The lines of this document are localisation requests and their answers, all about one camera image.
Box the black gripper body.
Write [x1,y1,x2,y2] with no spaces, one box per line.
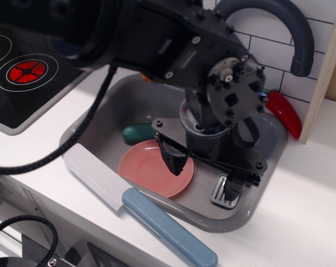
[152,102,268,187]

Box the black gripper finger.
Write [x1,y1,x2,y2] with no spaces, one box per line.
[224,179,244,201]
[159,141,188,176]

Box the grey spatula with green handle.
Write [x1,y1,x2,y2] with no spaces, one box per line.
[210,174,240,210]

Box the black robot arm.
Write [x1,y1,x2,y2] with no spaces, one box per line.
[0,1,268,201]

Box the pink plate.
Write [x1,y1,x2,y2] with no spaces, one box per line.
[118,140,195,197]

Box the grey sink basin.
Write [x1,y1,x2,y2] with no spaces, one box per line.
[78,75,288,233]

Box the green cucumber toy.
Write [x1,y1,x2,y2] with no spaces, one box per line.
[122,123,156,142]

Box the red chili pepper toy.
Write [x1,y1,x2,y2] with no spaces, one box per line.
[266,91,302,139]

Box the orange bread toy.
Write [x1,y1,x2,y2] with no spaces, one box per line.
[140,73,153,82]

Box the dark grey faucet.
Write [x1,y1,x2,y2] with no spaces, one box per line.
[214,0,314,77]

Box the light wooden side panel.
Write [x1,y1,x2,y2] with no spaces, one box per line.
[299,18,336,145]

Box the black toy stove top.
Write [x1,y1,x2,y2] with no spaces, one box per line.
[0,26,90,136]

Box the toy knife blue handle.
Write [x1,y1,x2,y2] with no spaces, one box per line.
[63,144,218,266]

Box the black braided cable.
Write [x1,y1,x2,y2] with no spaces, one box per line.
[0,64,119,176]
[0,215,59,267]

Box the black braided cable lower left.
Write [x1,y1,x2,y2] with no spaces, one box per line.
[0,215,59,267]

